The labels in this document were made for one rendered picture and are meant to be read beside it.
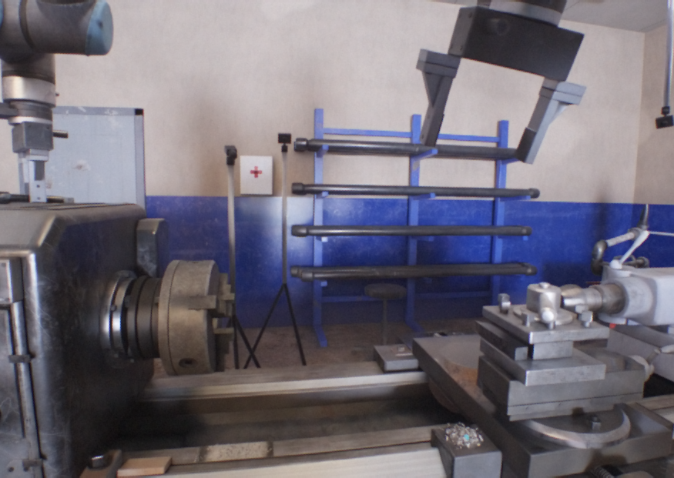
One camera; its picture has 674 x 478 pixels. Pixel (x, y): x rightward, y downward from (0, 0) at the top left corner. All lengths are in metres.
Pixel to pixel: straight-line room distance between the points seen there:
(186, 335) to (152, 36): 3.69
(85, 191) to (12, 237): 3.47
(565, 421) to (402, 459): 0.32
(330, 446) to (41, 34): 0.93
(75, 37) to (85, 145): 3.41
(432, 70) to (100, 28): 0.56
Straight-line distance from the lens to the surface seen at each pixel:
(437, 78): 0.47
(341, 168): 3.94
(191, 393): 1.14
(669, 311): 1.36
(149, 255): 1.04
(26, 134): 0.91
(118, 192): 4.07
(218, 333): 0.91
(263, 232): 3.88
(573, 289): 1.18
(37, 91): 0.94
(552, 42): 0.50
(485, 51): 0.47
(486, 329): 0.87
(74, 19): 0.80
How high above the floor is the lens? 1.36
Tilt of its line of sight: 6 degrees down
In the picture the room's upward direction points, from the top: 1 degrees clockwise
